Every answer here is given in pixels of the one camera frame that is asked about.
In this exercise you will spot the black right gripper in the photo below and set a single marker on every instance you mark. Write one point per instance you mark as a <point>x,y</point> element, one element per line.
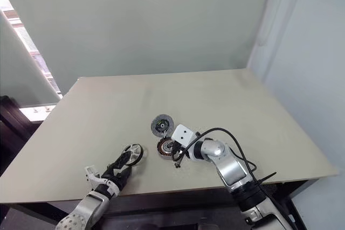
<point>179,151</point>

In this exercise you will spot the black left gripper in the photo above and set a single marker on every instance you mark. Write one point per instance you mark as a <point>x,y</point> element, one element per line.
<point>115,177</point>

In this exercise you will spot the motor housing with copper windings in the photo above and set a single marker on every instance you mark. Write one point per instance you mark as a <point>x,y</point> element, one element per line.
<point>162,149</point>

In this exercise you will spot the silver spoked rotor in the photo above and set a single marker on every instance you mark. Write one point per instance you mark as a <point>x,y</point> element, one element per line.
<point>135,152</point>

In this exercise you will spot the grey round motor lid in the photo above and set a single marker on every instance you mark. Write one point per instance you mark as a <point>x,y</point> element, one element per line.
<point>161,125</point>

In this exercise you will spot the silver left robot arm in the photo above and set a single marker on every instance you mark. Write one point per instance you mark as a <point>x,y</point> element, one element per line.
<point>89,205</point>

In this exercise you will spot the white window sill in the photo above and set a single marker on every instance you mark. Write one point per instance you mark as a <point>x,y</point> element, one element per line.
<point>37,112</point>

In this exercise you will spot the dark wooden cabinet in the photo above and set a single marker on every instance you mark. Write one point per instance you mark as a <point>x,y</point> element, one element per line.
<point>13,135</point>

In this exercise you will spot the white window blind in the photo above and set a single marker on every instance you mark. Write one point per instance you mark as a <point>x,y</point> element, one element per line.
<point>24,60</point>

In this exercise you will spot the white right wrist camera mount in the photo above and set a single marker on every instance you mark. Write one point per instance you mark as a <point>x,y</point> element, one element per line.
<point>183,134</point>

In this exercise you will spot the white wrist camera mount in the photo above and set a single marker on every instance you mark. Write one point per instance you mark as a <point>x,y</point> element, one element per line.
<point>92,176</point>
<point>183,134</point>

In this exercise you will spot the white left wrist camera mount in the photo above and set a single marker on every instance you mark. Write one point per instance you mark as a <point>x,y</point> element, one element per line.
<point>92,176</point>

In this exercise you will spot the dark table frame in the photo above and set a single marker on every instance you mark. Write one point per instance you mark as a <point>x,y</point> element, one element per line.
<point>167,205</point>

